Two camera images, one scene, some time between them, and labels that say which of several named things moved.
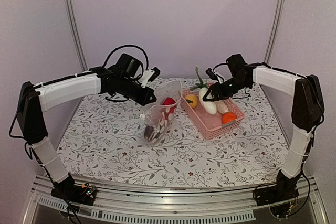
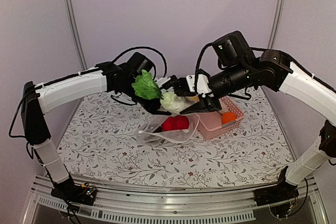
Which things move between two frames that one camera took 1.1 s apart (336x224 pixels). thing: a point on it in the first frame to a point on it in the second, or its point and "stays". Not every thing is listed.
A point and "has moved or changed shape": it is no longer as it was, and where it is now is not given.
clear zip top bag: x=158 y=118 has moved or changed shape
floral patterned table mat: x=103 y=138 stays
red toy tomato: x=168 y=101 to x=172 y=123
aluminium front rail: x=226 y=204 stays
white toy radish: x=209 y=106 has moved or changed shape
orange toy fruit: x=228 y=117 stays
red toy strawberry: x=166 y=116 to x=181 y=122
